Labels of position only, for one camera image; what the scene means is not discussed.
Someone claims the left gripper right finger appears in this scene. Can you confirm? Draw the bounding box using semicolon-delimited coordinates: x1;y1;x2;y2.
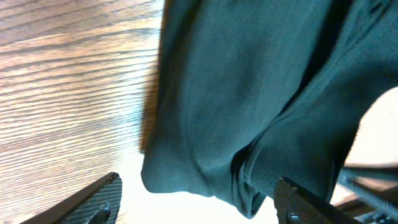
274;177;361;224

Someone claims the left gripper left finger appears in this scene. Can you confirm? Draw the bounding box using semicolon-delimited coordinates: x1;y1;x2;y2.
22;172;123;224

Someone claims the black polo shirt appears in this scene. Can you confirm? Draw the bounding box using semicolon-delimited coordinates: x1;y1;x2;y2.
141;0;397;218

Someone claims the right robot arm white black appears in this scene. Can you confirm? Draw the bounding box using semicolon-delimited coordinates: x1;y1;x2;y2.
338;167;397;223

